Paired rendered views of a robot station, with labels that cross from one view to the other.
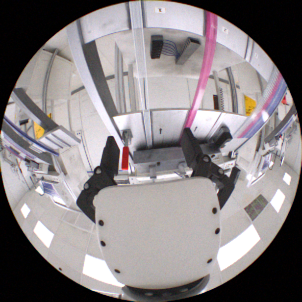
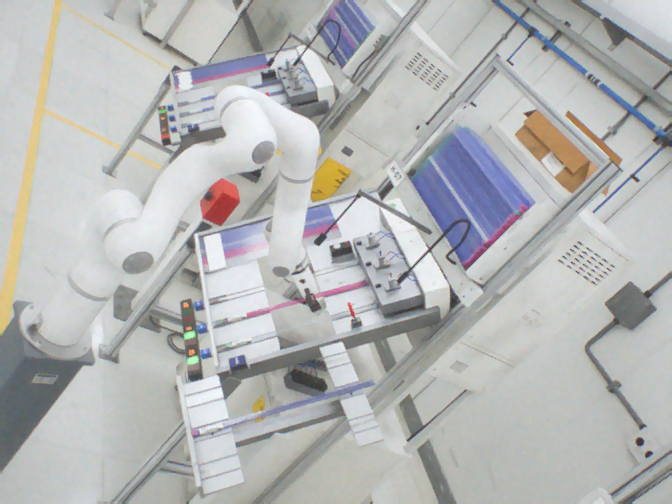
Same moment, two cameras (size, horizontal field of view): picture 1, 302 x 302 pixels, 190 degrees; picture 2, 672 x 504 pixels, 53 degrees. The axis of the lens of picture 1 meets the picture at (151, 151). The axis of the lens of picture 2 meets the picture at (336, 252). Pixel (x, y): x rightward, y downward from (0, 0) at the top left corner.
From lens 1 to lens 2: 2.02 m
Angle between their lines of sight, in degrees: 67
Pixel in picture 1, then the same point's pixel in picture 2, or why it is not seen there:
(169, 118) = (334, 304)
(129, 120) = (340, 326)
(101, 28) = (273, 346)
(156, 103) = (554, 426)
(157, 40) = (292, 376)
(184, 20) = (265, 321)
